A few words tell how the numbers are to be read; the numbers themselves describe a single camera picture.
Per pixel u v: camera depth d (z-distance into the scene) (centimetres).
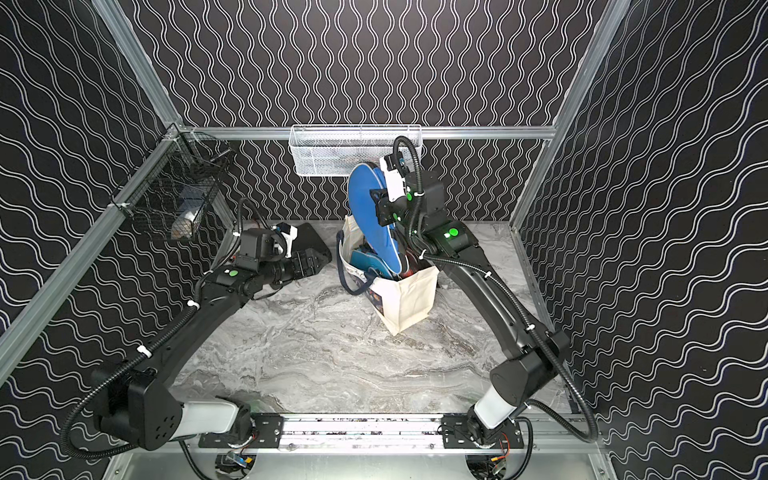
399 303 80
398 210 60
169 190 92
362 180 65
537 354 41
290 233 74
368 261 91
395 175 58
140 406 40
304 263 72
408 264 69
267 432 74
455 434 73
